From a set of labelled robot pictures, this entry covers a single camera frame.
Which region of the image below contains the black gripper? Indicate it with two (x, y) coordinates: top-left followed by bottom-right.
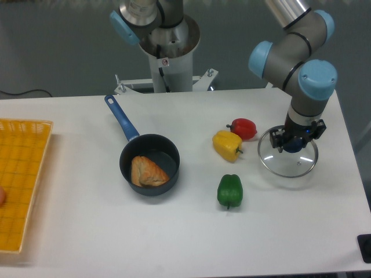
(269, 114), (326, 153)

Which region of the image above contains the glass pot lid blue knob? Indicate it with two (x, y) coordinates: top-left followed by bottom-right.
(257, 126), (318, 178)

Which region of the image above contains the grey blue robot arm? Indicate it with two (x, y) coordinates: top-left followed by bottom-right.
(110, 1), (337, 153)

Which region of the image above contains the red bell pepper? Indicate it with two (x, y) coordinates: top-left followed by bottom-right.
(226, 118), (257, 141)

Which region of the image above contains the yellow bell pepper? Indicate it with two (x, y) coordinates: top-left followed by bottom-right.
(212, 130), (243, 163)

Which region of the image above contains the green bell pepper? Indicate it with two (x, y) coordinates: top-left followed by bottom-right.
(217, 174), (243, 209)

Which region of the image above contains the black object table corner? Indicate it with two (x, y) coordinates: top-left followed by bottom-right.
(357, 234), (371, 264)

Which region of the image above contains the golden pastry bread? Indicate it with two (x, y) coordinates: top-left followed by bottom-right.
(131, 156), (170, 187)

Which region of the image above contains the yellow wicker basket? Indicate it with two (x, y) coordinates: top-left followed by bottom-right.
(1, 118), (53, 254)

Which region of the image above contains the dark pot blue handle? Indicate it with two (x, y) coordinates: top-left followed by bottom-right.
(104, 95), (180, 196)

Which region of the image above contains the black cable on floor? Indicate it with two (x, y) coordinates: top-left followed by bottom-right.
(0, 89), (53, 98)

